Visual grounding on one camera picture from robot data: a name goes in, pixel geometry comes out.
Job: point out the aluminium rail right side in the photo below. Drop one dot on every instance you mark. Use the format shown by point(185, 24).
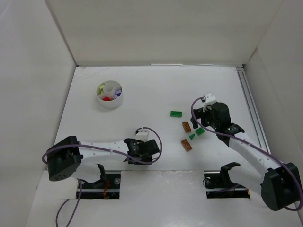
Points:
point(262, 140)

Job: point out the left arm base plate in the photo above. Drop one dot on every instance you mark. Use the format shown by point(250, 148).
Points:
point(102, 190)

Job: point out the green square lego plate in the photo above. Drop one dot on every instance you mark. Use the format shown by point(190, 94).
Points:
point(199, 131)

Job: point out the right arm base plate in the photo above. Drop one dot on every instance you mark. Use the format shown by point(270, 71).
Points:
point(225, 188)

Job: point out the white round divided container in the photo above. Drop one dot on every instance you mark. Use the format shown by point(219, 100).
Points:
point(109, 89)

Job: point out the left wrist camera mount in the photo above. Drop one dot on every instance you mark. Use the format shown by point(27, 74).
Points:
point(141, 135)

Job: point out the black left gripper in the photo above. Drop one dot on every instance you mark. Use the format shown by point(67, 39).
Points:
point(141, 156)

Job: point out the orange lego plate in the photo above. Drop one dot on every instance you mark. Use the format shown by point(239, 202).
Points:
point(186, 127)
point(186, 145)

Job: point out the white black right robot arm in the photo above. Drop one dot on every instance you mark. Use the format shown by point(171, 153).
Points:
point(279, 184)

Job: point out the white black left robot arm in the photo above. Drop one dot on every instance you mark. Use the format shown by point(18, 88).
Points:
point(86, 161)

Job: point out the green 2x4 lego brick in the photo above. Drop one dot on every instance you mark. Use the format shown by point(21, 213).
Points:
point(176, 114)

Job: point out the lime green small lego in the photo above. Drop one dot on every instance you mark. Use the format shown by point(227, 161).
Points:
point(101, 88)

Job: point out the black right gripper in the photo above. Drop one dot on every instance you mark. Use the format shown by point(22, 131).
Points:
point(199, 116)

